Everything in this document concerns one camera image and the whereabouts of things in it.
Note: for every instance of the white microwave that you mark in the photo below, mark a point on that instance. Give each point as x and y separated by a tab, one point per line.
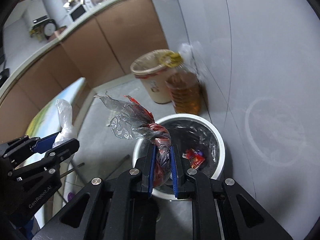
77	11

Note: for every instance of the purple wrapper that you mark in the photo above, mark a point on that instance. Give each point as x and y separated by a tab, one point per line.
70	196

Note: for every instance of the cooking oil bottle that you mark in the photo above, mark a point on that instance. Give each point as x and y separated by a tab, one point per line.
183	84

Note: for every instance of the red snack packet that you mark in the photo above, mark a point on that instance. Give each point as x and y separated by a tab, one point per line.
195	157

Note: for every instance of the clear plastic bag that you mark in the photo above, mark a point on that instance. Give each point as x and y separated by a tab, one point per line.
65	115

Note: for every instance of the brown kitchen cabinets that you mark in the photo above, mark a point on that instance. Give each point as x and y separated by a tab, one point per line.
100	50

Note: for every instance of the white water heater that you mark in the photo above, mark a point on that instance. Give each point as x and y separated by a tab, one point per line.
35	14

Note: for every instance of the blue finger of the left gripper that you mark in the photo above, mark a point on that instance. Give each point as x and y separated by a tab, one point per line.
42	145
61	152

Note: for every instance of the white bin with black liner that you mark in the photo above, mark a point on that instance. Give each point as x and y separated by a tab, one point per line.
186	131

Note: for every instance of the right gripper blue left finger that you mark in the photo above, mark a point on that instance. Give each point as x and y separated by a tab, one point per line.
152	169

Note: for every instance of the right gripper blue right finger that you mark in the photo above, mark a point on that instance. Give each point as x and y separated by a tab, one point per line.
174	171

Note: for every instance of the red and clear plastic wrapper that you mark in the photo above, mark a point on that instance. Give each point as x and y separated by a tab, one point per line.
133	121

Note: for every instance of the rice cooker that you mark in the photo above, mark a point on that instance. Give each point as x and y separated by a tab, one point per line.
51	30

